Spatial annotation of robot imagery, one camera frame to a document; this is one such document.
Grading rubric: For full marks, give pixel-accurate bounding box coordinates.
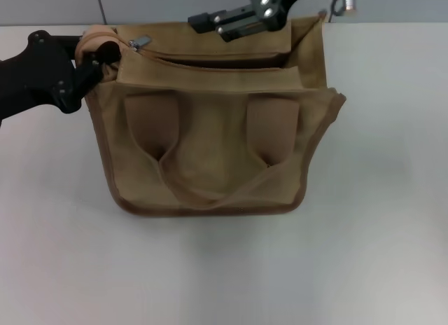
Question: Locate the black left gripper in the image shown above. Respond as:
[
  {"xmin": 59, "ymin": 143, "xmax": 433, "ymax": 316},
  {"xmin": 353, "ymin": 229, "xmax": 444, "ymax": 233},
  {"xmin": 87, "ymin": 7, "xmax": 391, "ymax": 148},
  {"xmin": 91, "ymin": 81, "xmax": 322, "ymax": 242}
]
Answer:
[{"xmin": 0, "ymin": 29, "xmax": 122, "ymax": 128}]

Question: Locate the silver metal zipper slider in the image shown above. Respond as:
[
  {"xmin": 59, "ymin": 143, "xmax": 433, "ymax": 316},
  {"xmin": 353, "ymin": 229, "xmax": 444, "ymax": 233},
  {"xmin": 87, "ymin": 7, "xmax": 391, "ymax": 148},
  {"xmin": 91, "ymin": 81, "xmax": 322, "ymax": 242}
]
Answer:
[{"xmin": 128, "ymin": 35, "xmax": 151, "ymax": 53}]

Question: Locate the khaki canvas food bag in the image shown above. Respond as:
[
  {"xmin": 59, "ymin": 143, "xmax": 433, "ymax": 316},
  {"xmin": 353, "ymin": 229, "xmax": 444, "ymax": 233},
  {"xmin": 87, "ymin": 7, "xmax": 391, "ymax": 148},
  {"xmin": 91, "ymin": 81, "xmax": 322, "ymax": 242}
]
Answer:
[{"xmin": 74, "ymin": 11, "xmax": 347, "ymax": 219}]

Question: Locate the right gripper cable with connector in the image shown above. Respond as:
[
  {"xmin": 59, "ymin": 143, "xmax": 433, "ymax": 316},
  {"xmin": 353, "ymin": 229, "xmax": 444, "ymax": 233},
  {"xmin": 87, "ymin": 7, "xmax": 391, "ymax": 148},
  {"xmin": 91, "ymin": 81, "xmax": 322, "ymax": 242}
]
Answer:
[{"xmin": 330, "ymin": 0, "xmax": 358, "ymax": 17}]

